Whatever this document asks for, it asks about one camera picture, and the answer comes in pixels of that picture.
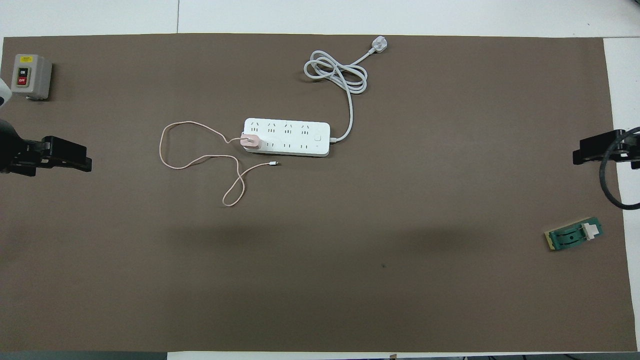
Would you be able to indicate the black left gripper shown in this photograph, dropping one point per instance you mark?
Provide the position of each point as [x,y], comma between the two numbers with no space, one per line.
[20,155]

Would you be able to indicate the brown table mat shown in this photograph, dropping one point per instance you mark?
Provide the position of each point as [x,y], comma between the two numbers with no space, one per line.
[300,275]

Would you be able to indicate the green knife switch block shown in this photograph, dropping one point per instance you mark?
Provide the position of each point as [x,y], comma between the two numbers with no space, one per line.
[570,237]

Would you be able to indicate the white power strip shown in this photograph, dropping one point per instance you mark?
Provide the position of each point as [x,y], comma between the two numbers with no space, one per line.
[295,137]

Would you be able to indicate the pink charger adapter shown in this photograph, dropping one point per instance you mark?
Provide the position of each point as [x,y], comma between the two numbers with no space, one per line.
[250,141]

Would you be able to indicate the grey on-off switch box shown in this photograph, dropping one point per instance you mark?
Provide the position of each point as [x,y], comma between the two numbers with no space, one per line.
[37,75]

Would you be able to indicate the white wall plug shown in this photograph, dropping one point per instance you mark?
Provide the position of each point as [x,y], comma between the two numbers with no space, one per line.
[380,45]

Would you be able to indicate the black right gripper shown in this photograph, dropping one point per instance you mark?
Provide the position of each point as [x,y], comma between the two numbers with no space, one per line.
[632,147]

